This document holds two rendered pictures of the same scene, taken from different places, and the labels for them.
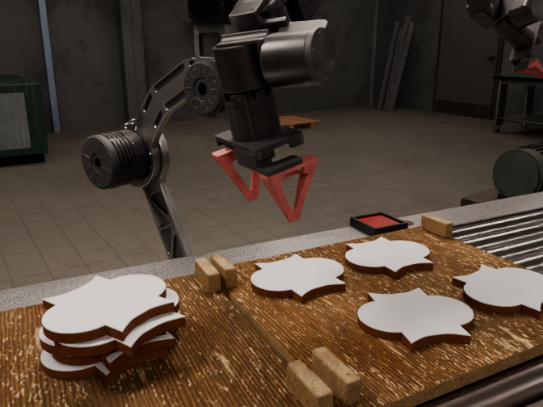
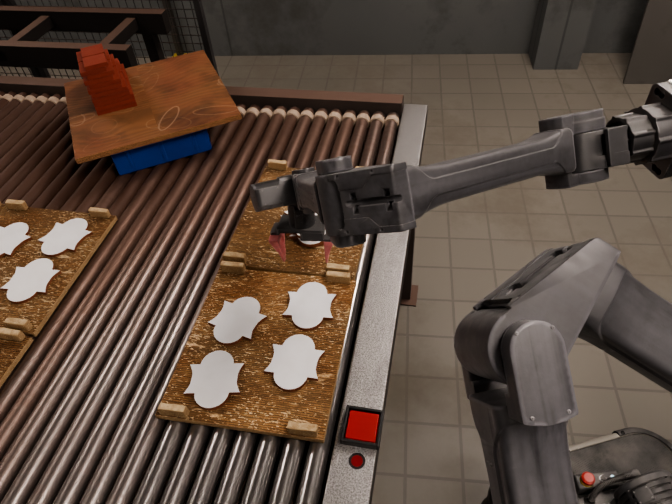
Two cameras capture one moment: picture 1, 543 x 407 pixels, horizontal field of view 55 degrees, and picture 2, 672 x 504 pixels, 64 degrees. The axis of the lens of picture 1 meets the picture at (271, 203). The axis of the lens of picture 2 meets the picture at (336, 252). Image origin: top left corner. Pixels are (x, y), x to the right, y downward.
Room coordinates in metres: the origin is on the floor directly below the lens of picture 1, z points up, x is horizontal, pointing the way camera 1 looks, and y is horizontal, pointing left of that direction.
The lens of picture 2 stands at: (1.22, -0.58, 1.93)
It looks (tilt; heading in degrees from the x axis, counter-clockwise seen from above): 46 degrees down; 132
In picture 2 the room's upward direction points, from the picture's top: 5 degrees counter-clockwise
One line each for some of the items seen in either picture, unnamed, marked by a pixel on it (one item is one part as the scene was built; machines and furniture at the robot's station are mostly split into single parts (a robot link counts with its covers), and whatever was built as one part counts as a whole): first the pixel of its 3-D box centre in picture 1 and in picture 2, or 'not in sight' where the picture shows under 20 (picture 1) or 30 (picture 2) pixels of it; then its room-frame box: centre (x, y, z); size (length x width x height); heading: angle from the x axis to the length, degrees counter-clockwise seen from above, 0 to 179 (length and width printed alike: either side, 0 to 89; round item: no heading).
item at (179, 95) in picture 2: not in sight; (148, 100); (-0.29, 0.26, 1.03); 0.50 x 0.50 x 0.02; 61
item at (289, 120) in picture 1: (276, 123); not in sight; (8.09, -0.08, 0.05); 1.16 x 0.80 x 0.11; 124
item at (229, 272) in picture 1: (223, 269); (338, 277); (0.65, 0.07, 0.95); 0.06 x 0.02 x 0.03; 28
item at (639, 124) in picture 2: not in sight; (642, 135); (1.14, 0.21, 1.45); 0.09 x 0.08 x 0.12; 142
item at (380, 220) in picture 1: (378, 224); (362, 427); (0.92, -0.20, 0.92); 0.06 x 0.06 x 0.01; 27
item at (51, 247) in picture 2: not in sight; (18, 259); (-0.08, -0.37, 0.94); 0.41 x 0.35 x 0.04; 117
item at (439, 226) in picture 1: (436, 225); (302, 429); (0.84, -0.28, 0.95); 0.06 x 0.02 x 0.03; 28
